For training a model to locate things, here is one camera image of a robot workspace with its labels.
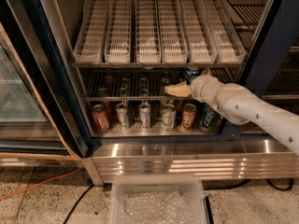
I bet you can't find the white can glide tray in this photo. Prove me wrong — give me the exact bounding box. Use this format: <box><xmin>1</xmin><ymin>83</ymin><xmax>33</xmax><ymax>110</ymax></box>
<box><xmin>203</xmin><ymin>0</ymin><xmax>246</xmax><ymax>64</ymax></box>
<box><xmin>135</xmin><ymin>0</ymin><xmax>161</xmax><ymax>64</ymax></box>
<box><xmin>157</xmin><ymin>0</ymin><xmax>188</xmax><ymax>64</ymax></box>
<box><xmin>179</xmin><ymin>0</ymin><xmax>217</xmax><ymax>64</ymax></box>
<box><xmin>73</xmin><ymin>0</ymin><xmax>109</xmax><ymax>63</ymax></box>
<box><xmin>104</xmin><ymin>0</ymin><xmax>133</xmax><ymax>64</ymax></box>

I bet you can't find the stainless steel fridge base grille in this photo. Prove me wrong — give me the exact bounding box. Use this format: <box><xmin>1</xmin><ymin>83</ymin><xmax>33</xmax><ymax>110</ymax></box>
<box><xmin>82</xmin><ymin>139</ymin><xmax>299</xmax><ymax>185</ymax></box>

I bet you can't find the black power cable right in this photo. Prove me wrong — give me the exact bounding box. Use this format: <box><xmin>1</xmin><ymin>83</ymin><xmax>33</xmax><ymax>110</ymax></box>
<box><xmin>204</xmin><ymin>178</ymin><xmax>294</xmax><ymax>192</ymax></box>

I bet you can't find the clear plastic bin with ice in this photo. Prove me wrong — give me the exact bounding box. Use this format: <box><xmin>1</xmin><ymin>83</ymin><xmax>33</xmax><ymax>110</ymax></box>
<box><xmin>107</xmin><ymin>174</ymin><xmax>210</xmax><ymax>224</ymax></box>

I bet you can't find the orange-red can bottom shelf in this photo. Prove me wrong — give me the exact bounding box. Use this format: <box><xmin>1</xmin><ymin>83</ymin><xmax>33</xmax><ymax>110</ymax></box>
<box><xmin>92</xmin><ymin>105</ymin><xmax>110</xmax><ymax>131</ymax></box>

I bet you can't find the black power cable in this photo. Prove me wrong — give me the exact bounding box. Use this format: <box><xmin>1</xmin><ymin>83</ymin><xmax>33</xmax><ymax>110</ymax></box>
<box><xmin>63</xmin><ymin>184</ymin><xmax>95</xmax><ymax>224</ymax></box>
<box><xmin>204</xmin><ymin>178</ymin><xmax>294</xmax><ymax>192</ymax></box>

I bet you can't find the orange extension cable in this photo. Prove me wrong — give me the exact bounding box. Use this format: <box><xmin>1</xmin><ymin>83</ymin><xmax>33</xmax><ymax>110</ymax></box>
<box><xmin>0</xmin><ymin>166</ymin><xmax>84</xmax><ymax>202</ymax></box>

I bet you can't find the black power cable left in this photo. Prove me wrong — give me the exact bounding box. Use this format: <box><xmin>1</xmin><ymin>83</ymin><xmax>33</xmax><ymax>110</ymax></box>
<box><xmin>63</xmin><ymin>184</ymin><xmax>95</xmax><ymax>224</ymax></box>

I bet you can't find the orange brown can bottom shelf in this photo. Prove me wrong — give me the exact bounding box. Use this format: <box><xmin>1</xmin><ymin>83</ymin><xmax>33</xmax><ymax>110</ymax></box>
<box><xmin>181</xmin><ymin>104</ymin><xmax>196</xmax><ymax>130</ymax></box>

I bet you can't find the silver green can bottom shelf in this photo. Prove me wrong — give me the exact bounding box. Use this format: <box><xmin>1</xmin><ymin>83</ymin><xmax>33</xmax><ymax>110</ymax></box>
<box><xmin>161</xmin><ymin>104</ymin><xmax>176</xmax><ymax>131</ymax></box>

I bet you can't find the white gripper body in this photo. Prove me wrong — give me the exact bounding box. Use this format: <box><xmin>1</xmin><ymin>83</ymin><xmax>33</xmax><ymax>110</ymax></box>
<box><xmin>190</xmin><ymin>75</ymin><xmax>223</xmax><ymax>103</ymax></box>

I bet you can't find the blue pepsi can bottom shelf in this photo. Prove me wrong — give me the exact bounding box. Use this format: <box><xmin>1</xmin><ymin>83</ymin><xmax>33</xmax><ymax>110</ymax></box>
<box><xmin>199</xmin><ymin>104</ymin><xmax>217</xmax><ymax>128</ymax></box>

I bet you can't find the blue pepsi can shelf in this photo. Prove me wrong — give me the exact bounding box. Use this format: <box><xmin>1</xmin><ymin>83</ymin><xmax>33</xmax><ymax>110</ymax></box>
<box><xmin>179</xmin><ymin>67</ymin><xmax>201</xmax><ymax>84</ymax></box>
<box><xmin>199</xmin><ymin>104</ymin><xmax>217</xmax><ymax>128</ymax></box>

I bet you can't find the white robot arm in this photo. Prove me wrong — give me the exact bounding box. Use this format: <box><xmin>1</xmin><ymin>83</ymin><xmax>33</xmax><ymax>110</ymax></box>
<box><xmin>164</xmin><ymin>74</ymin><xmax>299</xmax><ymax>155</ymax></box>

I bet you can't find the open glass fridge door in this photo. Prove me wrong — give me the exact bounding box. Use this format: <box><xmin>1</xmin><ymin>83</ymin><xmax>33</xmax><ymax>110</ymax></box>
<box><xmin>0</xmin><ymin>0</ymin><xmax>89</xmax><ymax>159</ymax></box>

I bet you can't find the dark fridge centre pillar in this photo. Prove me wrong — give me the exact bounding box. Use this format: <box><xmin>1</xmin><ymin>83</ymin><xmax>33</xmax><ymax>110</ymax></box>
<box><xmin>219</xmin><ymin>0</ymin><xmax>299</xmax><ymax>137</ymax></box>

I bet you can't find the middle wire shelf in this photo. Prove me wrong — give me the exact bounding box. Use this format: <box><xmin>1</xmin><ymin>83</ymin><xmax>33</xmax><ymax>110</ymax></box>
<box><xmin>81</xmin><ymin>67</ymin><xmax>242</xmax><ymax>102</ymax></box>

